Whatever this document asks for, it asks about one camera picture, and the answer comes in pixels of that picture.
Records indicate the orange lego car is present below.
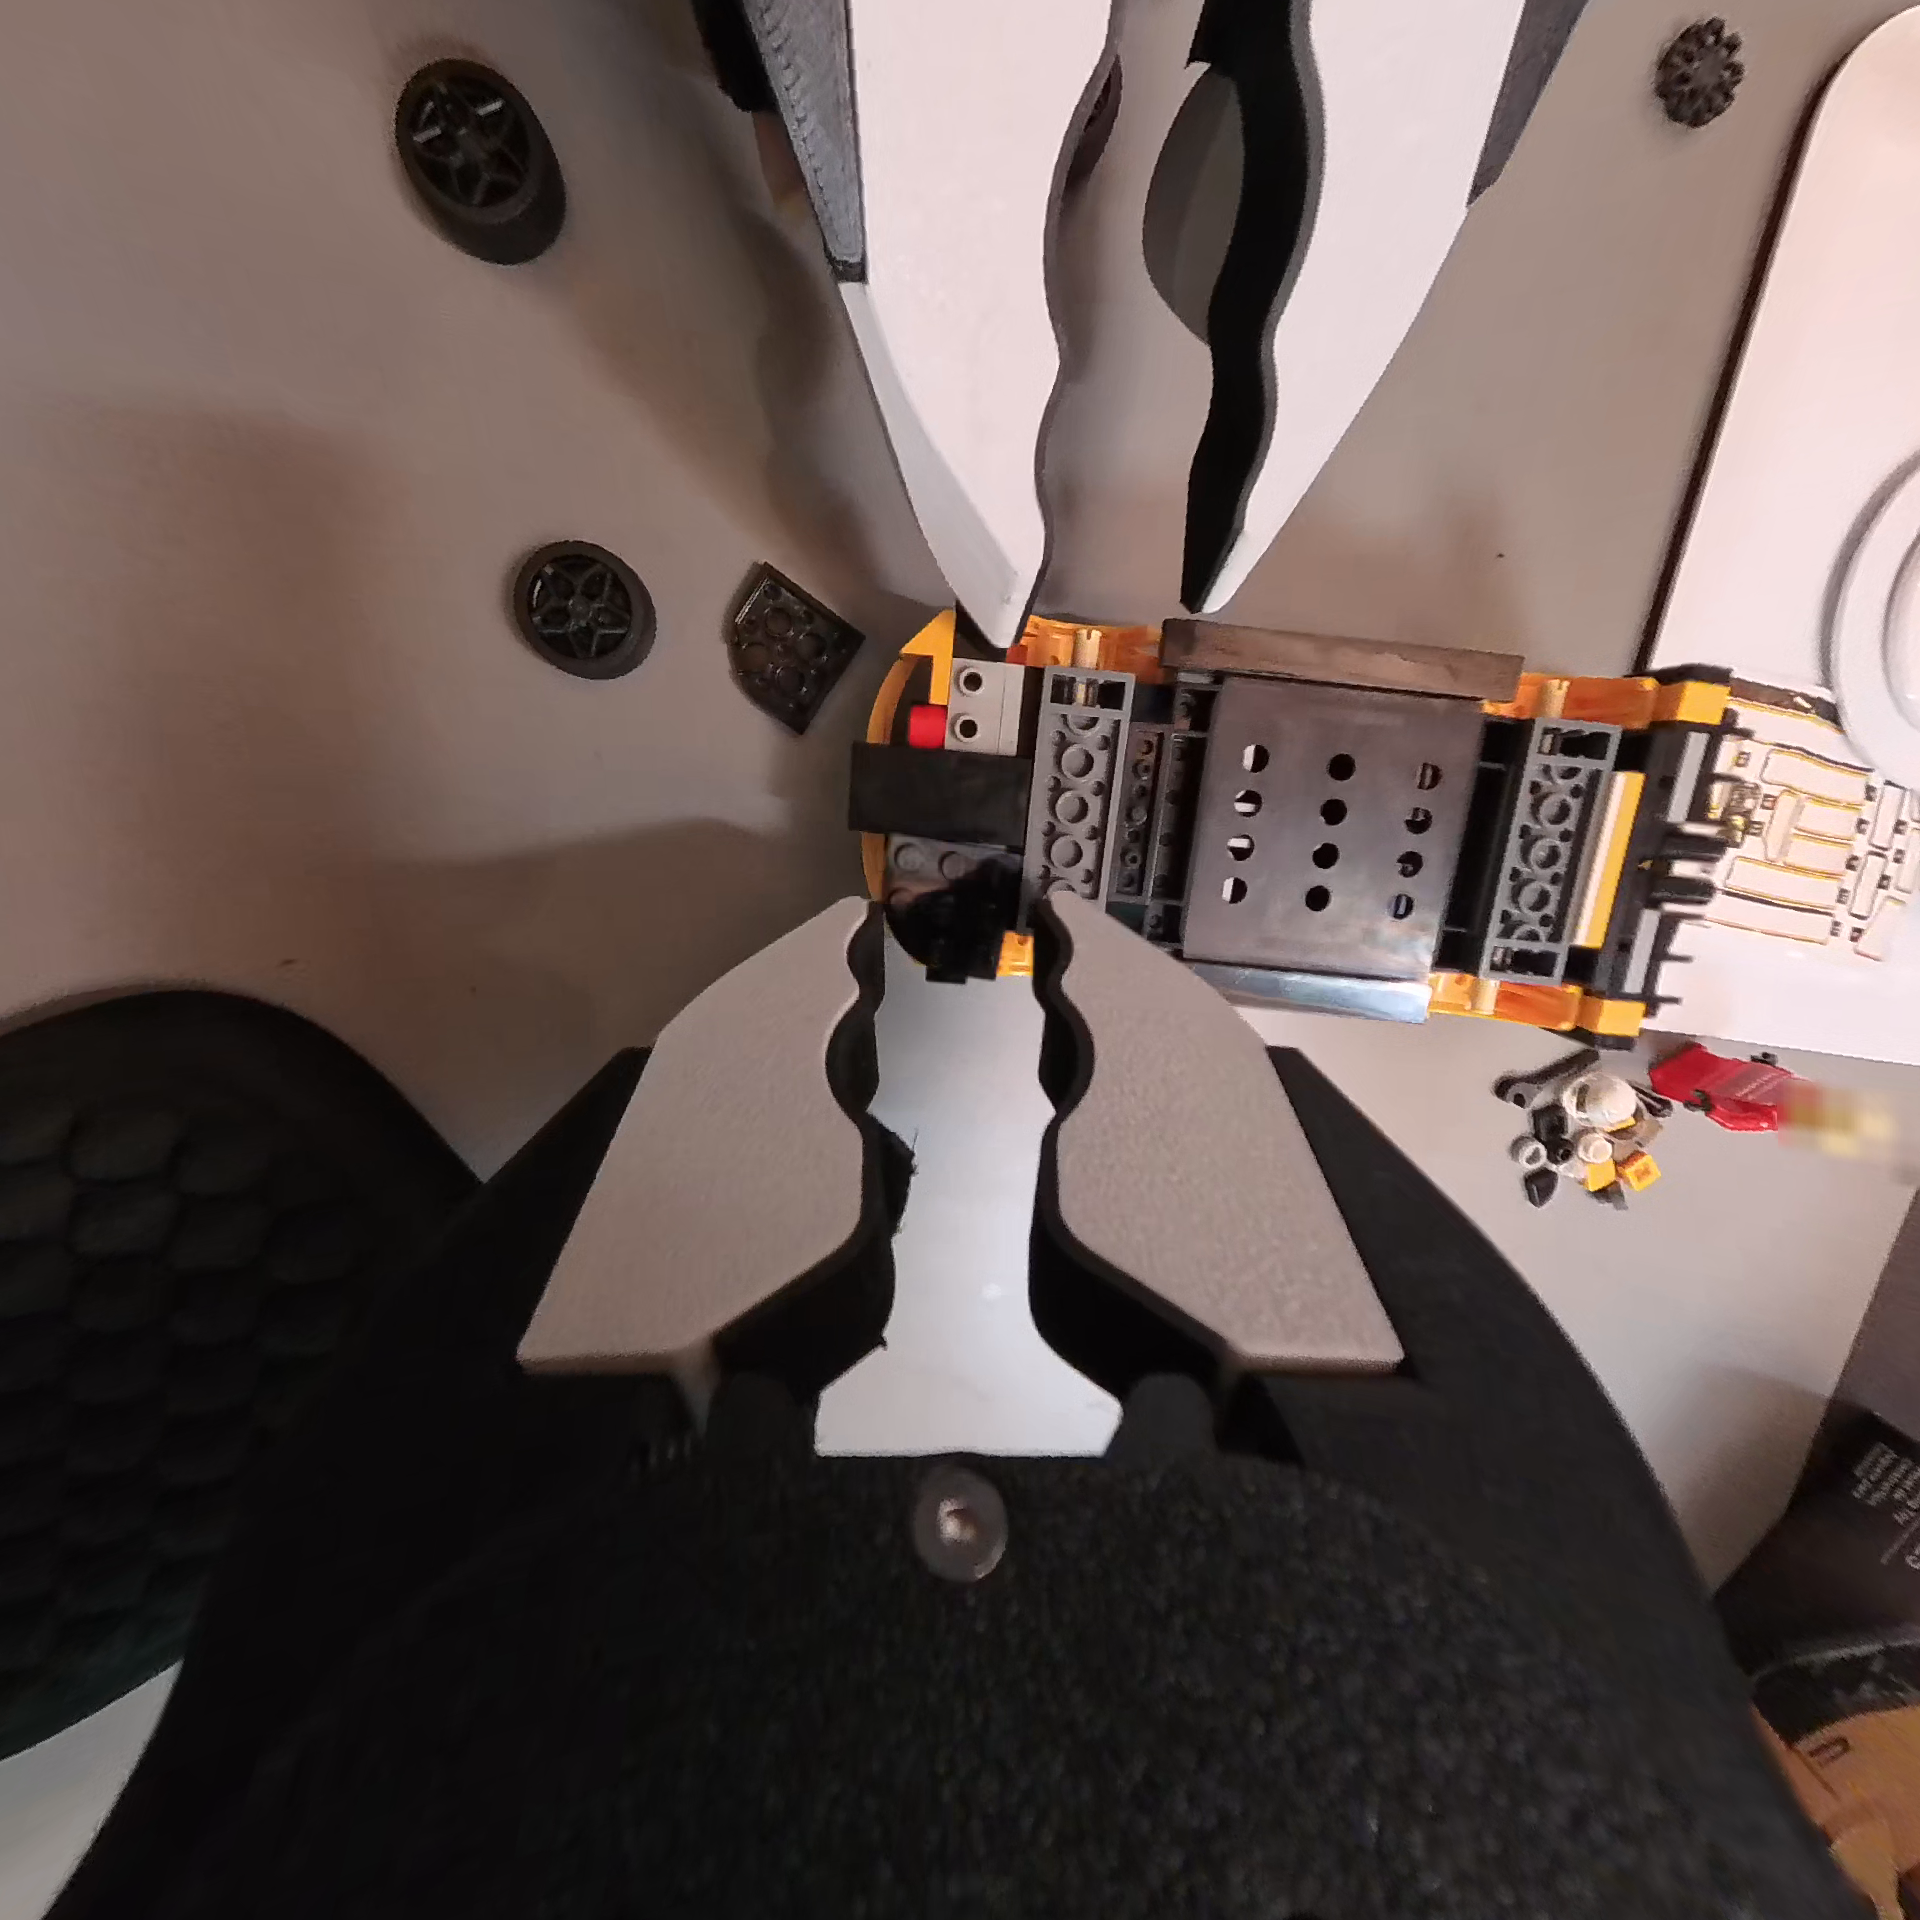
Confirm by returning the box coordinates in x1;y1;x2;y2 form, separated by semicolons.
848;604;1749;1048

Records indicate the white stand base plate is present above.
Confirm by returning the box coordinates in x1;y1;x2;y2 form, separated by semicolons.
1641;0;1920;1052

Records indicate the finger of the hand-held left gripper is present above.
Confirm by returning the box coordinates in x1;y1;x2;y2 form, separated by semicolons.
833;0;1127;649
1179;0;1524;618

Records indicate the black lego wheel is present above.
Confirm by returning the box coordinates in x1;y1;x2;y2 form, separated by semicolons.
393;58;570;270
511;539;660;684

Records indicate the black mesh chair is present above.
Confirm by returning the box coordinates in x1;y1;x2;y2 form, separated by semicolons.
0;982;489;1757

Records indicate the black quarter-round lego plate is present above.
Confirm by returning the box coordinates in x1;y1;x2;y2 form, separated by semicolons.
882;853;1040;988
728;562;867;737

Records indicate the lego sticker sheet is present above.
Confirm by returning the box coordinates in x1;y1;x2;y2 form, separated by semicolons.
1696;682;1920;964

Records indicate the pile of small lego parts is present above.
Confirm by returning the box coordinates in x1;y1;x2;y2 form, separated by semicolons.
1492;1049;1672;1211

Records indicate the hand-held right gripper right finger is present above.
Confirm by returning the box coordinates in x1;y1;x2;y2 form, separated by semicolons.
1027;892;1408;1434

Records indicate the black lego gear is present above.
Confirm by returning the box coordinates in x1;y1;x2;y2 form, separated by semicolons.
1655;19;1747;129

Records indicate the black lego box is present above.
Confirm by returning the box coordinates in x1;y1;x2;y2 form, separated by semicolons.
1711;1276;1920;1900

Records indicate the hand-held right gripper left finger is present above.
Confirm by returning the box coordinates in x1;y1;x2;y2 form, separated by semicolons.
517;896;917;1434

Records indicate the red lego piece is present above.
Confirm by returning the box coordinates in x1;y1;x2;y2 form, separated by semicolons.
1650;1042;1791;1137

